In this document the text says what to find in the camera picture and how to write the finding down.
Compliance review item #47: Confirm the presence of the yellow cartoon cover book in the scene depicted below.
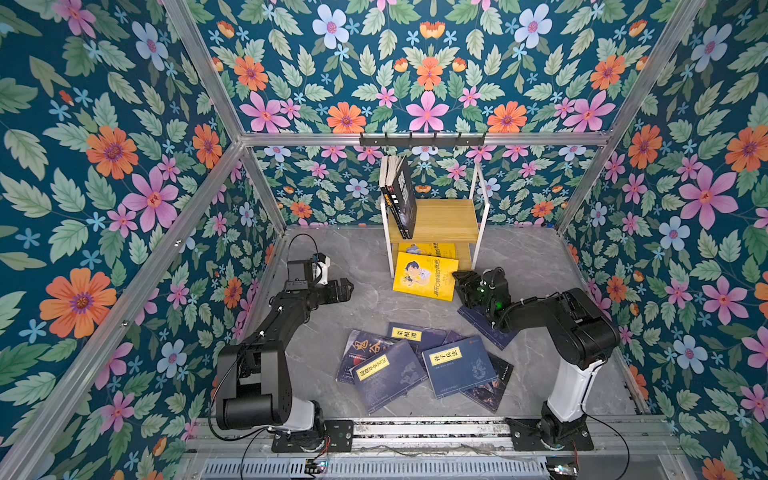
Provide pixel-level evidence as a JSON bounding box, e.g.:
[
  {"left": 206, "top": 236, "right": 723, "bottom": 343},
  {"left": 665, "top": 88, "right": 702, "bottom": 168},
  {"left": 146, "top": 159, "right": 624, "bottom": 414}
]
[{"left": 393, "top": 252, "right": 459, "bottom": 302}]

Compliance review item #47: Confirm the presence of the blue book in middle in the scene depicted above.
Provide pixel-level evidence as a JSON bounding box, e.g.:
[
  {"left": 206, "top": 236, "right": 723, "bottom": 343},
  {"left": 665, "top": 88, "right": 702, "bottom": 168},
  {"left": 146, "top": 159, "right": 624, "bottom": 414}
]
[{"left": 388, "top": 322, "right": 447, "bottom": 352}]

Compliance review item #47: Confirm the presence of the black hook rail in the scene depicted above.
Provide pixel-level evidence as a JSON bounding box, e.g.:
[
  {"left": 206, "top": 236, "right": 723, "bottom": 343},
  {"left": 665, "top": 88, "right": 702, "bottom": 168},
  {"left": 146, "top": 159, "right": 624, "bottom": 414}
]
[{"left": 358, "top": 132, "right": 486, "bottom": 149}]

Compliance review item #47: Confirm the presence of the white wooden book shelf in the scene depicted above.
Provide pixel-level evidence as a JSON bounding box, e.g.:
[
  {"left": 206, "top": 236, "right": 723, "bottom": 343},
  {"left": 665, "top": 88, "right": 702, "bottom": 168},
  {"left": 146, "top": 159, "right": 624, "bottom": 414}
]
[{"left": 379, "top": 167, "right": 490, "bottom": 275}]

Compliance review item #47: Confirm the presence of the blue book yellow label right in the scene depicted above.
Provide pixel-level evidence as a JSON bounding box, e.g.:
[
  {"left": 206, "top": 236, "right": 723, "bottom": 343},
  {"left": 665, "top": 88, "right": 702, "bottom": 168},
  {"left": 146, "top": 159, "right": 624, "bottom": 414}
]
[{"left": 422, "top": 336, "right": 498, "bottom": 399}]

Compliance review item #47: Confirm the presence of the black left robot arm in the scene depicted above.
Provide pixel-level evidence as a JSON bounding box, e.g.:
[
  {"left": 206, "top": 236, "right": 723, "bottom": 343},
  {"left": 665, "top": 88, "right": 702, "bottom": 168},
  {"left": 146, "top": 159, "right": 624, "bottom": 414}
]
[{"left": 213, "top": 278, "right": 354, "bottom": 432}]

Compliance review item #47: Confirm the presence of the small dark blue book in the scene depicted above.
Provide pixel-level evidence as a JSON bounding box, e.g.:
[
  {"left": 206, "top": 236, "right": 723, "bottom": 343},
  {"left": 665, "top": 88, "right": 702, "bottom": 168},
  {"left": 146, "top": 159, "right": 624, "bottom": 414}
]
[{"left": 458, "top": 306, "right": 518, "bottom": 350}]

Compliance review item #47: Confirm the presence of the dark patterned book bottom right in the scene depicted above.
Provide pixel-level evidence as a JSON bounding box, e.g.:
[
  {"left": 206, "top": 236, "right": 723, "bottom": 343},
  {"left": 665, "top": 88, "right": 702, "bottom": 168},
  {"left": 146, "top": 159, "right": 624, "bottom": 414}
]
[{"left": 462, "top": 354, "right": 514, "bottom": 413}]

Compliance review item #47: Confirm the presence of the aluminium mounting rail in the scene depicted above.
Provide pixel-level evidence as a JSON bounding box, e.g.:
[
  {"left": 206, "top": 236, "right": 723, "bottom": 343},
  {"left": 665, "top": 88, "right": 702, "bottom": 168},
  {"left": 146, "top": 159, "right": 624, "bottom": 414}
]
[{"left": 185, "top": 415, "right": 679, "bottom": 457}]

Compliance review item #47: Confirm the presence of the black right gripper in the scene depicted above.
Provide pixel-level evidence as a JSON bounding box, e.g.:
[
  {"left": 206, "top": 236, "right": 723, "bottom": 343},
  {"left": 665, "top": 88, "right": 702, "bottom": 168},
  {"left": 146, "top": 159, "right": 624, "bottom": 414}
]
[{"left": 453, "top": 270, "right": 496, "bottom": 315}]

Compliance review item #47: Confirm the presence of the yellow book under shelf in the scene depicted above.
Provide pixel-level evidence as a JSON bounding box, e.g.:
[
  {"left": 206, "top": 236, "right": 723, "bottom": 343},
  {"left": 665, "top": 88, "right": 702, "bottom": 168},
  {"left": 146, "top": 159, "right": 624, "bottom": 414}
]
[{"left": 398, "top": 242, "right": 458, "bottom": 259}]

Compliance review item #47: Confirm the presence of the black wolf cover book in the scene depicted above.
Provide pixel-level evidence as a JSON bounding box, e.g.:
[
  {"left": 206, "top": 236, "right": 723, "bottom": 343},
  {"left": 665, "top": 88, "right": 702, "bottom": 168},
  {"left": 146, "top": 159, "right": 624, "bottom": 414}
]
[{"left": 392, "top": 156, "right": 417, "bottom": 240}]

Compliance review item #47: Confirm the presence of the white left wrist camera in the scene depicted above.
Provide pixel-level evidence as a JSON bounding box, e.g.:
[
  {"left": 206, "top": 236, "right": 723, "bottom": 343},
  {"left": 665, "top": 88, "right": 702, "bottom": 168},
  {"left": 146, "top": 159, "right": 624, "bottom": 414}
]
[{"left": 310, "top": 252, "right": 331, "bottom": 285}]

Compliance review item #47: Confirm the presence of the blue book yellow label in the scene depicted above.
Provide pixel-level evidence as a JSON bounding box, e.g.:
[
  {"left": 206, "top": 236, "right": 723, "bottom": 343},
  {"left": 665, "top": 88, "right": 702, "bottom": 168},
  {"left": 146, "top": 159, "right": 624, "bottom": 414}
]
[
  {"left": 351, "top": 340, "right": 427, "bottom": 414},
  {"left": 422, "top": 336, "right": 498, "bottom": 399}
]

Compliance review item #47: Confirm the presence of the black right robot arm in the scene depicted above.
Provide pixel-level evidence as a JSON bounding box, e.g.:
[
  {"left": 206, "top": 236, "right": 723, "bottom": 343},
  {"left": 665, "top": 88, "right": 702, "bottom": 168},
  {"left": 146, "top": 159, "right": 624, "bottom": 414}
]
[{"left": 452, "top": 267, "right": 619, "bottom": 450}]

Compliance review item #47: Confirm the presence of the blue book yellow label left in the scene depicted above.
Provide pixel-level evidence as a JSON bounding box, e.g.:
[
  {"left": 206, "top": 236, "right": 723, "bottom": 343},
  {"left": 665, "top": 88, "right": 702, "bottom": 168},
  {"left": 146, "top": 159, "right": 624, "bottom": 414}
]
[{"left": 351, "top": 340, "right": 427, "bottom": 414}]

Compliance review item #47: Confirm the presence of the dark book orange calligraphy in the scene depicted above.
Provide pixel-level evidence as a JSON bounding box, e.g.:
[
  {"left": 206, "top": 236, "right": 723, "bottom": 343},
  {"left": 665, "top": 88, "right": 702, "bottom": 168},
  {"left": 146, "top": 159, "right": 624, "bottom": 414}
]
[{"left": 336, "top": 330, "right": 396, "bottom": 384}]

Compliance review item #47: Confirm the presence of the black book on shelf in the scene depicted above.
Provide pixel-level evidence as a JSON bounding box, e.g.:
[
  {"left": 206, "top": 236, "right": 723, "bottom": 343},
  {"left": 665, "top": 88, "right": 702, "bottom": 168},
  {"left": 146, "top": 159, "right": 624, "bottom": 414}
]
[{"left": 379, "top": 155, "right": 400, "bottom": 206}]

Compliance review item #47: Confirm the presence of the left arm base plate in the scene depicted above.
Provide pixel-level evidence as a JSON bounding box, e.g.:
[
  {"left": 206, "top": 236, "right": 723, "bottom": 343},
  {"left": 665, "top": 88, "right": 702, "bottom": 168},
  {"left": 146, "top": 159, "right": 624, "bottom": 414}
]
[{"left": 271, "top": 420, "right": 354, "bottom": 454}]

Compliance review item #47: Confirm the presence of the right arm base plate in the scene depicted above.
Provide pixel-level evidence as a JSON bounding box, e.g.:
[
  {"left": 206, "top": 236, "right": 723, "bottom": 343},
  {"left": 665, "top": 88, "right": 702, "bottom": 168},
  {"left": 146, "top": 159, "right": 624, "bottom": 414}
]
[{"left": 505, "top": 417, "right": 594, "bottom": 452}]

